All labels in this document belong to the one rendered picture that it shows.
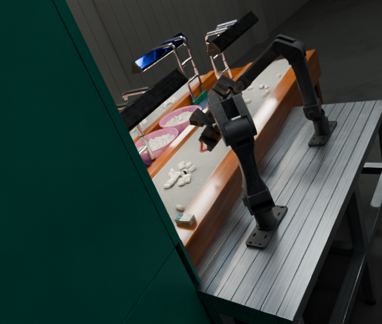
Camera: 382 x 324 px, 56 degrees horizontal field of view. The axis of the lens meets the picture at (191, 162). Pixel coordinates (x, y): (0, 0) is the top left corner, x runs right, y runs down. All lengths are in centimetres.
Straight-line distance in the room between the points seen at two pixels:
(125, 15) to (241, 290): 372
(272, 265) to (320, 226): 20
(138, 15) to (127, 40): 36
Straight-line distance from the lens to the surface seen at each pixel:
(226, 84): 162
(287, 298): 102
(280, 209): 127
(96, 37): 390
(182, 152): 175
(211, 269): 116
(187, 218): 119
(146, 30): 458
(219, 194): 128
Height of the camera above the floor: 146
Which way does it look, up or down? 26 degrees down
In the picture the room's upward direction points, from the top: 22 degrees counter-clockwise
